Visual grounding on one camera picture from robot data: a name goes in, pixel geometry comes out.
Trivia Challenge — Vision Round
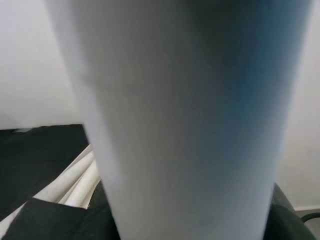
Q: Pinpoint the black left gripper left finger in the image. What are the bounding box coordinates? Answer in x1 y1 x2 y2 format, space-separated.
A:
0 178 122 240

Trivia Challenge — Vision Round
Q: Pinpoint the white plastic children table top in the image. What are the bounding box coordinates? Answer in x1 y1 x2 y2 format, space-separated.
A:
0 143 97 223

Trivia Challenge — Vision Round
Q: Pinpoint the black table cloth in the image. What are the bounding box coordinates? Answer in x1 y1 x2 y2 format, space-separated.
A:
0 123 92 221

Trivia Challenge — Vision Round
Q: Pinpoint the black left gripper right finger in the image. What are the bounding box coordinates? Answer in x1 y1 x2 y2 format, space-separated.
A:
261 182 318 240

